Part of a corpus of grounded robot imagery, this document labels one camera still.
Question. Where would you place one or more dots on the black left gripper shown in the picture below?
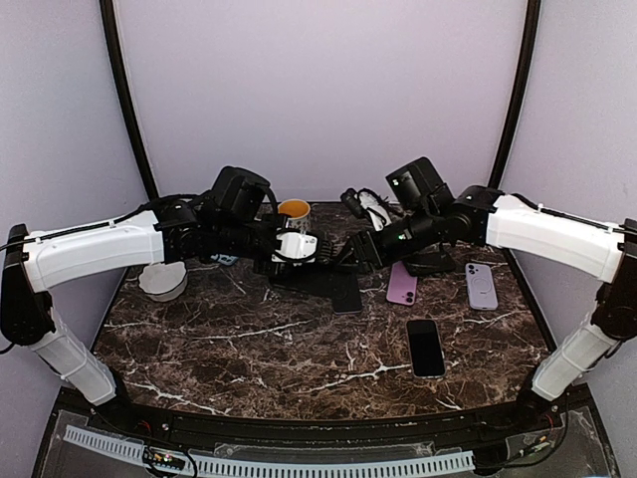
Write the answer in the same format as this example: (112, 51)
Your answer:
(280, 272)

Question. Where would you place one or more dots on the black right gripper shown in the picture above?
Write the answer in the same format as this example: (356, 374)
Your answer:
(361, 249)

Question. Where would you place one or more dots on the black phone purple edge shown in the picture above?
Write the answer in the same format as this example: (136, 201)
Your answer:
(345, 295)

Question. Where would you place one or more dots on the clear magsafe phone case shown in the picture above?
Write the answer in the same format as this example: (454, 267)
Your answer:
(427, 377)

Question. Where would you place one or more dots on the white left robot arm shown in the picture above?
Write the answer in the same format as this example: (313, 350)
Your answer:
(173, 228)

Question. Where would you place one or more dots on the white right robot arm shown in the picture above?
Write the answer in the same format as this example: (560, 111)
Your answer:
(485, 216)

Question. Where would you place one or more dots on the light blue phone case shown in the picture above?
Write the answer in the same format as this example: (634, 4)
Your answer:
(225, 260)

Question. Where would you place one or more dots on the pink phone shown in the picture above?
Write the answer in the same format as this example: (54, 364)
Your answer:
(402, 286)

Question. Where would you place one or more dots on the black phone case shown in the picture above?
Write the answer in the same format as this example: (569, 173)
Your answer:
(430, 262)

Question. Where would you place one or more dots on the lilac phone case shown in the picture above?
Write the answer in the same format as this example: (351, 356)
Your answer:
(481, 288)

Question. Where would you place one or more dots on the white mug orange inside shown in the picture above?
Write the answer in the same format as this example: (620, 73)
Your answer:
(297, 213)

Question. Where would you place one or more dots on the white scalloped bowl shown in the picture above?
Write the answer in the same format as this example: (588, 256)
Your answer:
(163, 282)

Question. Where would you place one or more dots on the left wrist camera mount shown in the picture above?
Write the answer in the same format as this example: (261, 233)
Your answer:
(301, 247)

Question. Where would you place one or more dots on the black front table rail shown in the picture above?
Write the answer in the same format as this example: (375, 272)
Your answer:
(465, 428)

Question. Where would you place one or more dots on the black left frame post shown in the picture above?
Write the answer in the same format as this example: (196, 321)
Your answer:
(125, 100)

